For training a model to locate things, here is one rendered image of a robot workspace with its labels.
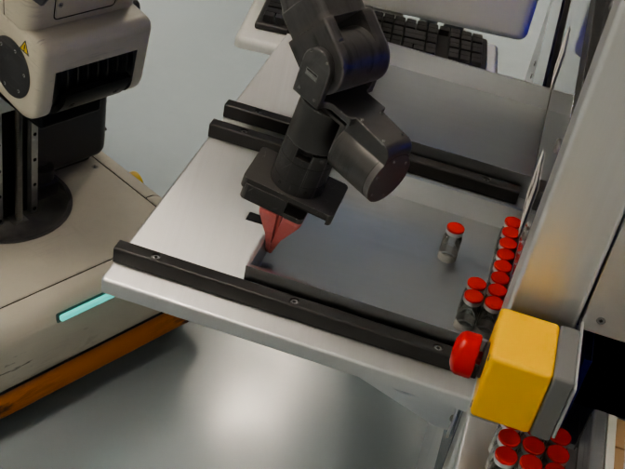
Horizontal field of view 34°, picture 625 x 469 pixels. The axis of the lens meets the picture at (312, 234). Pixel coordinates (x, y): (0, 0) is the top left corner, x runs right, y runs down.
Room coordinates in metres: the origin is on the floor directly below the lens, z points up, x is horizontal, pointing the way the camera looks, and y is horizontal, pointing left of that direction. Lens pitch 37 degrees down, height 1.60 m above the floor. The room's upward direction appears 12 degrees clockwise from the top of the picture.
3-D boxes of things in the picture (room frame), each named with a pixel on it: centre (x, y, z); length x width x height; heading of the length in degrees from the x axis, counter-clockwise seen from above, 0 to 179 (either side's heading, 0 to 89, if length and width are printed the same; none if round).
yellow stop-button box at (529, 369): (0.68, -0.20, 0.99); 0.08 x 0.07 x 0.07; 81
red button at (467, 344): (0.68, -0.16, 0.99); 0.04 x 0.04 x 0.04; 81
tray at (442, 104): (1.28, -0.18, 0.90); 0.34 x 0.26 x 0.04; 81
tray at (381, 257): (0.94, -0.13, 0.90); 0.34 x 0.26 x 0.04; 81
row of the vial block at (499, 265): (0.93, -0.21, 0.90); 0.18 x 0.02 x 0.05; 171
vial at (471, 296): (0.85, -0.18, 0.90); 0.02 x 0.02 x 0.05
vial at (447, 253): (0.97, -0.16, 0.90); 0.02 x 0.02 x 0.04
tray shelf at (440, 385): (1.12, -0.09, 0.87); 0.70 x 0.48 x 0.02; 171
